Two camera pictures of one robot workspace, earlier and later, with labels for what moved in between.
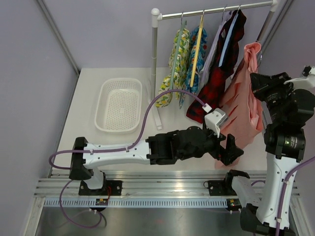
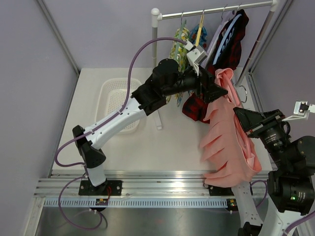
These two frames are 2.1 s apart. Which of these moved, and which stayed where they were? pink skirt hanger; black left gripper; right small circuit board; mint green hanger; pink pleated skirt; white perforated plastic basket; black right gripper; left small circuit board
Moved: black right gripper; pink skirt hanger; pink pleated skirt; black left gripper
Stayed: right small circuit board; left small circuit board; mint green hanger; white perforated plastic basket
